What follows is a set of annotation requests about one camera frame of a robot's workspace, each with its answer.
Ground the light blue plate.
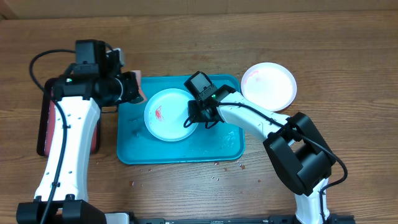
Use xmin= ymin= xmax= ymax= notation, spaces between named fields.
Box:
xmin=144 ymin=88 xmax=198 ymax=142

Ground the white plate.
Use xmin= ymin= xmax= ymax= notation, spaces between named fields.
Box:
xmin=241 ymin=62 xmax=297 ymax=111

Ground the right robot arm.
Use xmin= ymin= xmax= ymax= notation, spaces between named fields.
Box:
xmin=183 ymin=72 xmax=336 ymax=223

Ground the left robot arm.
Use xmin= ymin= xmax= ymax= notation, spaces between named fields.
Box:
xmin=16 ymin=39 xmax=146 ymax=223

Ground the teal plastic serving tray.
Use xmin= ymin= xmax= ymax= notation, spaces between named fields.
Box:
xmin=116 ymin=76 xmax=245 ymax=165

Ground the black tray with red water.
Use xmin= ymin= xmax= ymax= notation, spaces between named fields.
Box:
xmin=37 ymin=96 xmax=101 ymax=157

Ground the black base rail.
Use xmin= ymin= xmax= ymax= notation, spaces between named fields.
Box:
xmin=105 ymin=212 xmax=356 ymax=224

